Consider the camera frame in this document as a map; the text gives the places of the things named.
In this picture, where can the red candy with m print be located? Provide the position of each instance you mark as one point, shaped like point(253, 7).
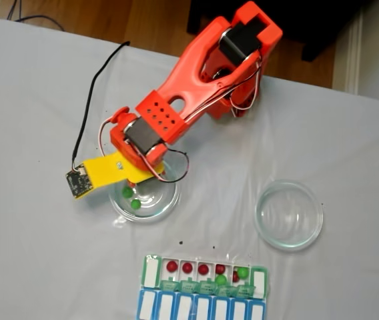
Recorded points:
point(187, 267)
point(220, 268)

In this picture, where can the weekly pill organizer box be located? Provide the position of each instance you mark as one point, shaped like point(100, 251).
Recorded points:
point(167, 300)

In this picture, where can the clear glass bowl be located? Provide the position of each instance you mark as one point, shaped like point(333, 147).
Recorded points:
point(163, 206)
point(289, 240)

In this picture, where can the dark wooden furniture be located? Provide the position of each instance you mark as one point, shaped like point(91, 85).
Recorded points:
point(316, 20)

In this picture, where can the black camera circuit board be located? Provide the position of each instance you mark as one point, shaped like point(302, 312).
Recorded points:
point(77, 181)

